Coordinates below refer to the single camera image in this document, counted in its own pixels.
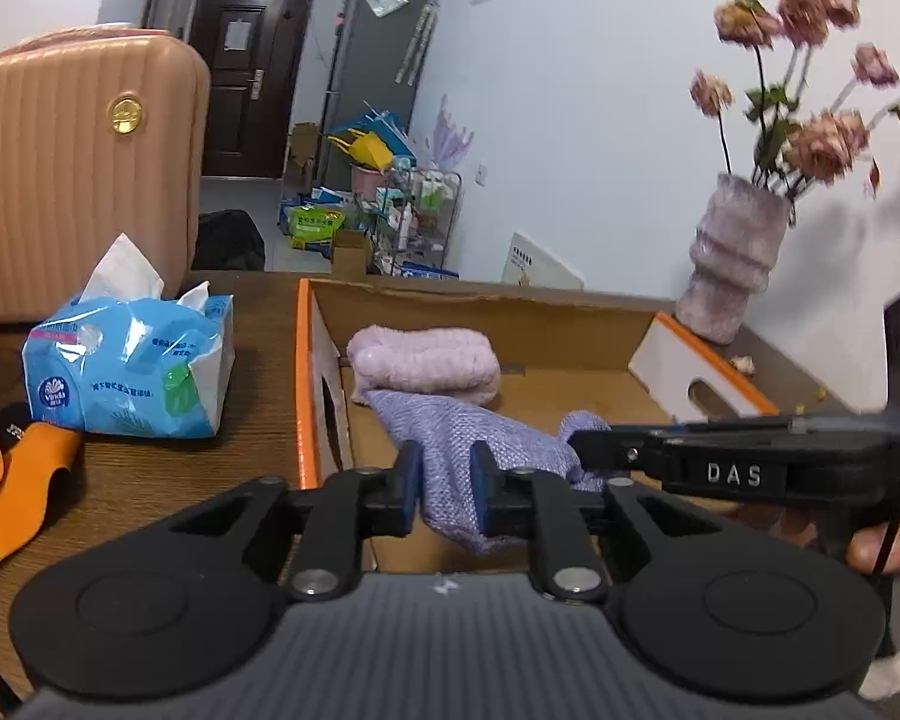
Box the purple wall sticker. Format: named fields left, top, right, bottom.
left=427, top=94, right=475, bottom=166

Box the yellow bag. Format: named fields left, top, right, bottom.
left=326, top=131, right=395, bottom=171

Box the pink ribbed suitcase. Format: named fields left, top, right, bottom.
left=0, top=26, right=212, bottom=325

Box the orange cardboard box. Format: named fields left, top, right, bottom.
left=294, top=277, right=882, bottom=575

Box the green packet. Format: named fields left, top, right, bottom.
left=289, top=206, right=346, bottom=252

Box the orange strap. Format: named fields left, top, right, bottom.
left=0, top=421, right=85, bottom=582

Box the pink folded towel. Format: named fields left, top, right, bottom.
left=346, top=325, right=502, bottom=410

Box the tall brown cardboard box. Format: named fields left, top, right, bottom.
left=285, top=124, right=320, bottom=194

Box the person's right hand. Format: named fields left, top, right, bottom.
left=846, top=519, right=900, bottom=580

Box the black floor bag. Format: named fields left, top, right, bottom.
left=195, top=210, right=267, bottom=272

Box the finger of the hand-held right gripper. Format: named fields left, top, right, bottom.
left=568, top=424, right=667, bottom=479

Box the dried pink flower bouquet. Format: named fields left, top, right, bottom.
left=690, top=0, right=900, bottom=205

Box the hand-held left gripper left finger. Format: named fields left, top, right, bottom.
left=166, top=441, right=425, bottom=602

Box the pink bin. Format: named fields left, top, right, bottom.
left=351, top=163, right=391, bottom=201

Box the white leaning board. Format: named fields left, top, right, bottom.
left=501, top=232, right=586, bottom=290

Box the purple knit cloth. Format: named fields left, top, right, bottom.
left=364, top=388, right=632, bottom=556

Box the purple ribbed vase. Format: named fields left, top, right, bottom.
left=675, top=172, right=794, bottom=346

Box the blue folded bag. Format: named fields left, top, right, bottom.
left=330, top=111, right=415, bottom=166

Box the blue tissue pack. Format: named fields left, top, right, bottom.
left=21, top=234, right=237, bottom=440

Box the grey refrigerator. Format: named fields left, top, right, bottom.
left=319, top=0, right=440, bottom=188

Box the small brown cardboard box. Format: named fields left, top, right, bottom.
left=331, top=231, right=376, bottom=278

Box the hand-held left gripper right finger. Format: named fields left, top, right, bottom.
left=469, top=441, right=725, bottom=602

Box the dark brown door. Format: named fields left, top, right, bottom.
left=187, top=0, right=320, bottom=181

